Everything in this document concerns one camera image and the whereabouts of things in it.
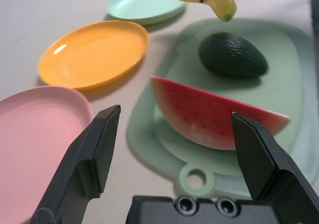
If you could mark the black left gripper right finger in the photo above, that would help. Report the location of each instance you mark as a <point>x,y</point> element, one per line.
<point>261,164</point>

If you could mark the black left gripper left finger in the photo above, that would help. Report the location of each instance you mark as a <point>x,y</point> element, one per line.
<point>82,164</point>

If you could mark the yellow banana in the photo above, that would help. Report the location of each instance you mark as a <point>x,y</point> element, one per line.
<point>219,2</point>

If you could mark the dark green avocado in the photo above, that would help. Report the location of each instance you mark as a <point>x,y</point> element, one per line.
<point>231,56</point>

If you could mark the red watermelon slice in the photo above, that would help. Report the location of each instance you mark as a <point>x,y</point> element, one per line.
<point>199,114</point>

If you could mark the pink round plate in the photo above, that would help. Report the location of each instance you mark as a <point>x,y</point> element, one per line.
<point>32,144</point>

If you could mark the mint green round plate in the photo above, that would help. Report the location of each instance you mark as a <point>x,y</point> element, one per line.
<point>144,7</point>

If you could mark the green silicone cutting mat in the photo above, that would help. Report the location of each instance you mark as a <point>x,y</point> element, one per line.
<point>281,89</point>

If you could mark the yellow round plate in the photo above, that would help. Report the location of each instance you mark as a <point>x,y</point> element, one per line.
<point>94,54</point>

